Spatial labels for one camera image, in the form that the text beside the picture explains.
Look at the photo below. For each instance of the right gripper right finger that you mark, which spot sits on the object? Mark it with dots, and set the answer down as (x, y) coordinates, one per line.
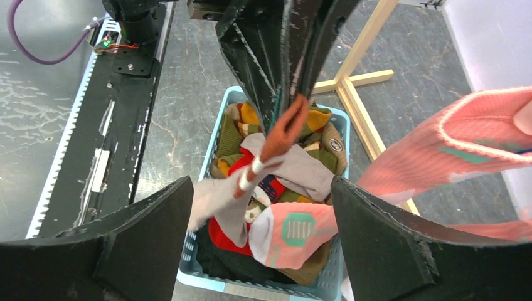
(392, 254)

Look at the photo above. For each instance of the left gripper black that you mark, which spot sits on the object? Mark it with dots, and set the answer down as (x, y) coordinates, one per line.
(212, 8)

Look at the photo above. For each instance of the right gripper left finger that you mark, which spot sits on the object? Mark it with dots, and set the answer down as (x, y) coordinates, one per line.
(131, 254)

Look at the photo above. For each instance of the grey brown striped sock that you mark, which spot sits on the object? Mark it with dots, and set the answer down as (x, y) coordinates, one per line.
(226, 199)

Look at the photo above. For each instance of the pink sock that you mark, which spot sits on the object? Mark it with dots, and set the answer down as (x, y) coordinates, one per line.
(285, 235)
(484, 132)

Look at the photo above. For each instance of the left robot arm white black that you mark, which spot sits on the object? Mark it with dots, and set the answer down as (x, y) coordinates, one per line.
(133, 16)

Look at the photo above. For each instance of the blue plastic basket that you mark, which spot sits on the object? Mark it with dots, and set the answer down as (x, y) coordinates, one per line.
(328, 284)

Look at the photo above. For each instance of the olive yellow sock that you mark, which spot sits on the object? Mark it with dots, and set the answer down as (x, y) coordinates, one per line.
(319, 138)

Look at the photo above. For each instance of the wooden rack frame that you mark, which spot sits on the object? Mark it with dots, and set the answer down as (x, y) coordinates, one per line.
(345, 83)

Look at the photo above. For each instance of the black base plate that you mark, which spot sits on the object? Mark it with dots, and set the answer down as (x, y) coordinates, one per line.
(101, 167)

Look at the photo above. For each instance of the toothed cable rail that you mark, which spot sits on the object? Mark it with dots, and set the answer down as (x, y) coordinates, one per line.
(45, 196)

